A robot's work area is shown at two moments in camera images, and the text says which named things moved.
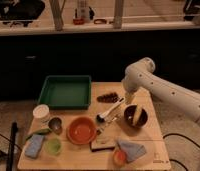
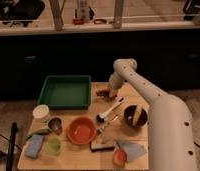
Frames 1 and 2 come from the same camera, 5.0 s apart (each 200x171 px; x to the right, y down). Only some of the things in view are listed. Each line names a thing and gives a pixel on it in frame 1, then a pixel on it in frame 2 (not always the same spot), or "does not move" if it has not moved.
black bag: (18, 10) does not move
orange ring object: (100, 21) does not move
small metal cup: (55, 123) does not move
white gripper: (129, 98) → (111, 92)
